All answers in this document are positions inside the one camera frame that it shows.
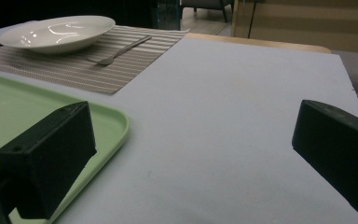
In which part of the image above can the striped grey placemat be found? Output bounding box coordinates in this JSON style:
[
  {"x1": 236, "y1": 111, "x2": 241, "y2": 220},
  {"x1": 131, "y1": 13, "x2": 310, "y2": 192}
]
[{"x1": 0, "y1": 24, "x2": 190, "y2": 95}]

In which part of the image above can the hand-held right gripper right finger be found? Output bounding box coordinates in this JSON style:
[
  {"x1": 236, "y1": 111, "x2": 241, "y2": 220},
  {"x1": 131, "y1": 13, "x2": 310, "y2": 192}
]
[{"x1": 291, "y1": 99, "x2": 358, "y2": 215}]

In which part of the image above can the white deep plate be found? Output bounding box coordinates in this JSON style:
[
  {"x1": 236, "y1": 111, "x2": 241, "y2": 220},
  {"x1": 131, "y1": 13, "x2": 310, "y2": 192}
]
[{"x1": 0, "y1": 15, "x2": 117, "y2": 55}]

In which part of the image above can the black cabinet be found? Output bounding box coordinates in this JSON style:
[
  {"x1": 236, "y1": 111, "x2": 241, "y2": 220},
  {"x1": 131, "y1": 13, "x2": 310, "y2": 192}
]
[{"x1": 150, "y1": 0, "x2": 181, "y2": 31}]

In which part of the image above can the wooden table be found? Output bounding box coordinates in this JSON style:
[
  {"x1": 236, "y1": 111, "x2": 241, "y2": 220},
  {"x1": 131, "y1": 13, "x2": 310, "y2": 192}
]
[{"x1": 185, "y1": 32, "x2": 332, "y2": 54}]

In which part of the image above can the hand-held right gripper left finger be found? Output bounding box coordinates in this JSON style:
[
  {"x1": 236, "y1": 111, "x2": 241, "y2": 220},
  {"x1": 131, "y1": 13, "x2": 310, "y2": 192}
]
[{"x1": 0, "y1": 101, "x2": 98, "y2": 220}]

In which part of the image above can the light green tray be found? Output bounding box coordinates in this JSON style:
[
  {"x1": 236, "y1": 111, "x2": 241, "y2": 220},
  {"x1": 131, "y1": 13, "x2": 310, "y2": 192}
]
[{"x1": 0, "y1": 71, "x2": 131, "y2": 224}]

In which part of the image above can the white table cloth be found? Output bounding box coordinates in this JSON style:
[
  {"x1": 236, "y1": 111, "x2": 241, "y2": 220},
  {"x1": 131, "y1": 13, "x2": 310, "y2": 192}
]
[{"x1": 0, "y1": 20, "x2": 358, "y2": 224}]

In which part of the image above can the dark chair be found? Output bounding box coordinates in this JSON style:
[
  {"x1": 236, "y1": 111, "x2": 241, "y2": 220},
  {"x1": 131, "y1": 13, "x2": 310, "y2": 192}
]
[{"x1": 180, "y1": 0, "x2": 234, "y2": 23}]

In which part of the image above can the silver fork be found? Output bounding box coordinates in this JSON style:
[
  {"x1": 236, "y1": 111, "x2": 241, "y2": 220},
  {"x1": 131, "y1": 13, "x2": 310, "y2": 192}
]
[{"x1": 88, "y1": 35, "x2": 153, "y2": 67}]

